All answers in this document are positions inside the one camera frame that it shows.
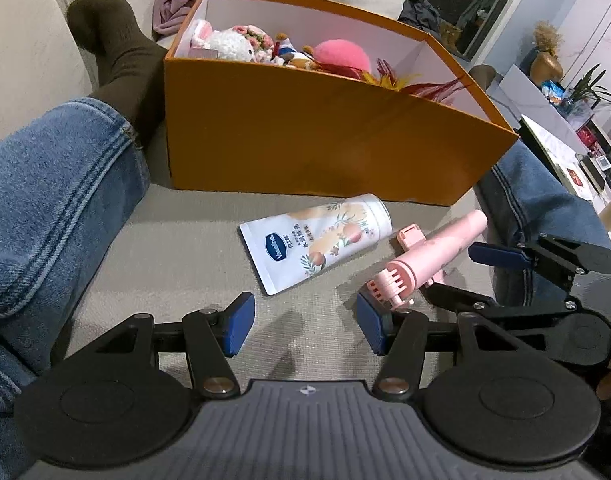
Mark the person's right leg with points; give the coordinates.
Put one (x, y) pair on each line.
(530, 195)

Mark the green potted plant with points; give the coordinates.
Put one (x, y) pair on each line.
(590, 87)

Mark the black jacket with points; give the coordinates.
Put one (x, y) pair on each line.
(420, 15)

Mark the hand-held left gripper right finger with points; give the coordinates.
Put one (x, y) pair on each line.
(370, 320)

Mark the pink selfie stick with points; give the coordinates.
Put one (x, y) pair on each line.
(430, 255)

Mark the pink crochet flowers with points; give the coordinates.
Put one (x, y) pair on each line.
(260, 37)

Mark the small duck figure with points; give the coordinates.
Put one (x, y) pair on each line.
(293, 52)

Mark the pink white plush bunny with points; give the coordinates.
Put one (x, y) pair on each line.
(199, 32)

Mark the person's left leg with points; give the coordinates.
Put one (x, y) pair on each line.
(50, 210)

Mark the red feather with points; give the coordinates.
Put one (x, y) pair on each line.
(435, 91)

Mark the white cabinet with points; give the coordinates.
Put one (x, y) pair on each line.
(545, 125)

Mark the dried flowers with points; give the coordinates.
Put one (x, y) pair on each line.
(548, 35)

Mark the dark sock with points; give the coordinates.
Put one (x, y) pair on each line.
(120, 65)
(483, 77)

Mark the floral lotion tube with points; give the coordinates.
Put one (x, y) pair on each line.
(305, 245)

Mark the yellow feather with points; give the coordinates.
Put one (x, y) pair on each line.
(385, 81)

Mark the pink round plush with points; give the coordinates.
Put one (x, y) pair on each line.
(340, 55)

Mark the beige sofa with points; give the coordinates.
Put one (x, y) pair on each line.
(185, 270)

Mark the person's leg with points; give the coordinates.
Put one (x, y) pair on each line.
(530, 195)
(50, 210)

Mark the orange cardboard box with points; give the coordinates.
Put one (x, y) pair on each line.
(310, 145)

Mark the gold vase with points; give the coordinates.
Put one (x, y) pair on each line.
(546, 67)

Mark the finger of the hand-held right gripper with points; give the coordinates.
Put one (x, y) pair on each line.
(460, 297)
(495, 254)

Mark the white plush toy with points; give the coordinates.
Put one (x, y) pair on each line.
(230, 42)

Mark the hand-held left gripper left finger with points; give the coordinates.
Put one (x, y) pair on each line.
(238, 320)

